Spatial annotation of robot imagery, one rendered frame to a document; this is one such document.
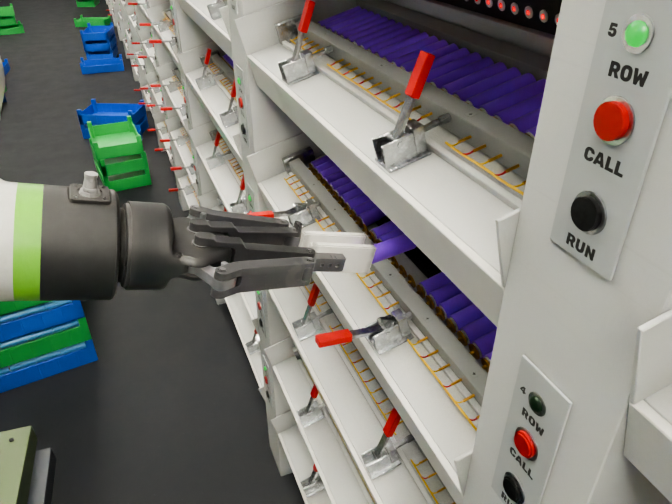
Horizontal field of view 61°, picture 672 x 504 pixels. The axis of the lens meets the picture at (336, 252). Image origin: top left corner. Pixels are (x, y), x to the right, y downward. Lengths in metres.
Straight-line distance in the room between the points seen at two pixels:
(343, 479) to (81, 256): 0.63
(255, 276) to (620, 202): 0.31
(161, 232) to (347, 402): 0.42
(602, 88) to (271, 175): 0.71
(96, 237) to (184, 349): 1.32
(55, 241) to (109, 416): 1.21
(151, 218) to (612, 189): 0.34
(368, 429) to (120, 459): 0.88
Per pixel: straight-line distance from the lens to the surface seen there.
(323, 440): 1.02
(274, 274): 0.49
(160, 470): 1.49
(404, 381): 0.56
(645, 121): 0.26
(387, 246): 0.58
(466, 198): 0.42
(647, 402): 0.30
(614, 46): 0.26
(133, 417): 1.62
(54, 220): 0.46
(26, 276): 0.47
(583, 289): 0.30
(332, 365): 0.85
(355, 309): 0.64
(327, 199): 0.78
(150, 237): 0.48
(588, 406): 0.32
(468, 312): 0.58
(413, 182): 0.45
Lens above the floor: 1.15
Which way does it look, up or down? 33 degrees down
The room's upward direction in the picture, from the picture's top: straight up
